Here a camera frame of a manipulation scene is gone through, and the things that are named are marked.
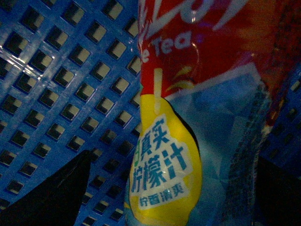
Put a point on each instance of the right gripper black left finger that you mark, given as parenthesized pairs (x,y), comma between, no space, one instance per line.
(54,202)

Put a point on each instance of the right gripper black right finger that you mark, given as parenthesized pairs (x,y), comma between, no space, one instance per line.
(278,194)

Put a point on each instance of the red iced tea bottle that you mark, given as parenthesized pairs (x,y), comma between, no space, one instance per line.
(214,74)

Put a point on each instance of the blue plastic shopping basket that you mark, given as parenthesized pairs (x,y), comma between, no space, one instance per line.
(70,80)

